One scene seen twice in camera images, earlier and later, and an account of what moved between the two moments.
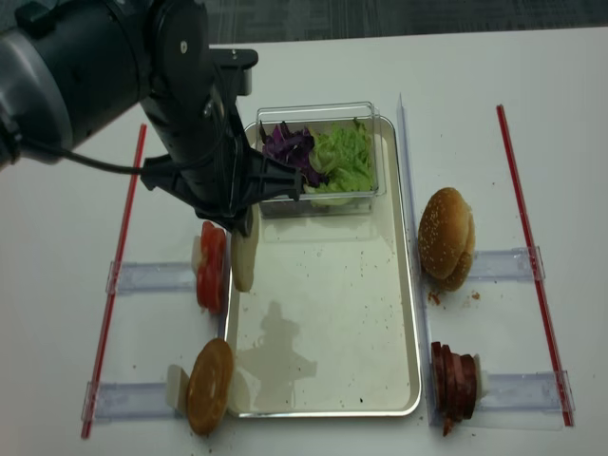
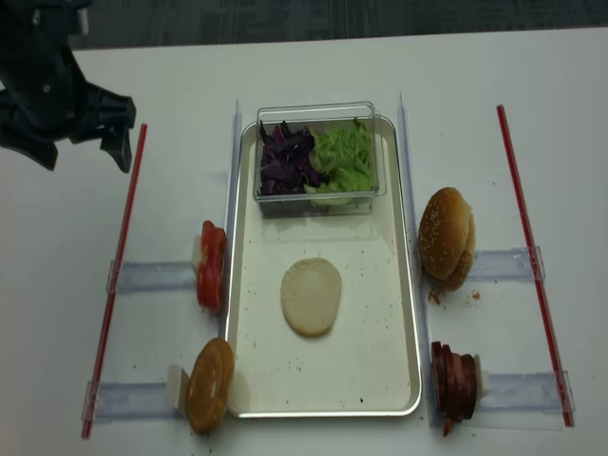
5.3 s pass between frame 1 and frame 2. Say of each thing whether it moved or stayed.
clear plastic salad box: stayed
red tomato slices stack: stayed
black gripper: moved
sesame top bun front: stayed
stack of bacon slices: stayed
